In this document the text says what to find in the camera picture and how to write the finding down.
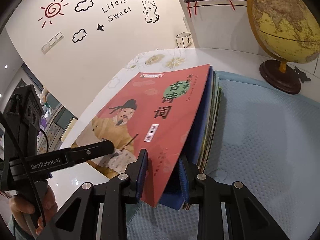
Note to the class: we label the person left hand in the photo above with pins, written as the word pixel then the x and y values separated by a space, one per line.
pixel 19 206

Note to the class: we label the white book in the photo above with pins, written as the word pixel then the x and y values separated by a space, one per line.
pixel 210 124

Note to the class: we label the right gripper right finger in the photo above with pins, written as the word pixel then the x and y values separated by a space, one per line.
pixel 225 211

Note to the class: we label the coral red book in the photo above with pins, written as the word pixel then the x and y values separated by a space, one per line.
pixel 155 112

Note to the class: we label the blue quilted table mat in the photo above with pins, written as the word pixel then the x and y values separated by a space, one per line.
pixel 269 141

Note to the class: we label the dark blue fairy tale book 02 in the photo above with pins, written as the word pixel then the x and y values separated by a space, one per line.
pixel 172 195

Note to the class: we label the antique yellow desk globe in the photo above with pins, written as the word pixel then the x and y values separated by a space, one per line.
pixel 288 32

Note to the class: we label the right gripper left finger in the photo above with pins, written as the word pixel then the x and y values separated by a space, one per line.
pixel 99 210

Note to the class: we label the small black metal ornament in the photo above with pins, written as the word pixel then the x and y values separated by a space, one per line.
pixel 301 75

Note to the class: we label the white wall switch panel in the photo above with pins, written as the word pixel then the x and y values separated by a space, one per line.
pixel 52 42

